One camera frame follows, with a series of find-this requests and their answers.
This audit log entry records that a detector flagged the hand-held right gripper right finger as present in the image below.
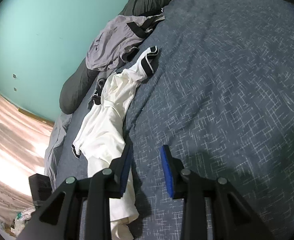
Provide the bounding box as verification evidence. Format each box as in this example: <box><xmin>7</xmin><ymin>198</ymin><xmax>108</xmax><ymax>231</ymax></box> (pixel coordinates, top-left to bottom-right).
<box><xmin>160</xmin><ymin>144</ymin><xmax>275</xmax><ymax>240</ymax></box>

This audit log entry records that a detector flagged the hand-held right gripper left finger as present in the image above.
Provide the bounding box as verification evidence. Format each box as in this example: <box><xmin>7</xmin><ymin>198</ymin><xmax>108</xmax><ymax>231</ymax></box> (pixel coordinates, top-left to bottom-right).
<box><xmin>17</xmin><ymin>144</ymin><xmax>134</xmax><ymax>240</ymax></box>

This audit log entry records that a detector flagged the white polo shirt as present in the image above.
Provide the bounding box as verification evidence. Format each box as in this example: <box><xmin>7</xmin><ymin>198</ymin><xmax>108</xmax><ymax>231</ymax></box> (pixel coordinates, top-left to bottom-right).
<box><xmin>72</xmin><ymin>45</ymin><xmax>160</xmax><ymax>240</ymax></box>

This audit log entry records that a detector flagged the clear plastic bag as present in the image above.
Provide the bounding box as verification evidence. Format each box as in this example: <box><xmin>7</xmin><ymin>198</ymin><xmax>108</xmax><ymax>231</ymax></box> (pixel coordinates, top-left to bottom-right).
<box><xmin>13</xmin><ymin>206</ymin><xmax>36</xmax><ymax>235</ymax></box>

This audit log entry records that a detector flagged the light grey duvet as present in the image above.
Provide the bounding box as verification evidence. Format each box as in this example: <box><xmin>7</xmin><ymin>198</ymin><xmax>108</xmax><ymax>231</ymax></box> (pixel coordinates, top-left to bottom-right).
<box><xmin>44</xmin><ymin>112</ymin><xmax>74</xmax><ymax>188</ymax></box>

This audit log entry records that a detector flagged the pink curtain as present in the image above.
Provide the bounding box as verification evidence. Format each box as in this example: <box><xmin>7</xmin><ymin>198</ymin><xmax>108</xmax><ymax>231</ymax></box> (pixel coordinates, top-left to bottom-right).
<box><xmin>0</xmin><ymin>85</ymin><xmax>55</xmax><ymax>230</ymax></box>

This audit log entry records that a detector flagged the blue patterned bed sheet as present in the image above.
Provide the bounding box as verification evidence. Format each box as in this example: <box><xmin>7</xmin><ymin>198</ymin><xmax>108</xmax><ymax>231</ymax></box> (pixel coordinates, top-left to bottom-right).
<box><xmin>54</xmin><ymin>0</ymin><xmax>294</xmax><ymax>240</ymax></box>

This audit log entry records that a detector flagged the grey knit garment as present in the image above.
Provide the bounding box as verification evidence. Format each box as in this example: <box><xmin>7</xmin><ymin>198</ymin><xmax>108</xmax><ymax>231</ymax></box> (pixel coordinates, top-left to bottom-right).
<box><xmin>94</xmin><ymin>70</ymin><xmax>117</xmax><ymax>90</ymax></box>

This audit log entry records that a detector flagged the dark grey long pillow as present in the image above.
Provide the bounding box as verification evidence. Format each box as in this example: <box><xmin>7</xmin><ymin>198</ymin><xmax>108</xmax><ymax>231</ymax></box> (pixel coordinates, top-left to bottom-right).
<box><xmin>59</xmin><ymin>0</ymin><xmax>196</xmax><ymax>114</ymax></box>

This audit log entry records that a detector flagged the grey garment with black trim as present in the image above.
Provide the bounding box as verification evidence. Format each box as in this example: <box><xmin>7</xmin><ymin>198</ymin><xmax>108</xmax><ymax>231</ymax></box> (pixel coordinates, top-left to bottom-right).
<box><xmin>85</xmin><ymin>12</ymin><xmax>165</xmax><ymax>71</ymax></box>

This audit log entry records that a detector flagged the wooden window frame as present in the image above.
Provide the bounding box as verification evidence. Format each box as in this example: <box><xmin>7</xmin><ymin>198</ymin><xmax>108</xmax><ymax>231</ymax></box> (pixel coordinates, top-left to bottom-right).
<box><xmin>18</xmin><ymin>108</ymin><xmax>55</xmax><ymax>127</ymax></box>

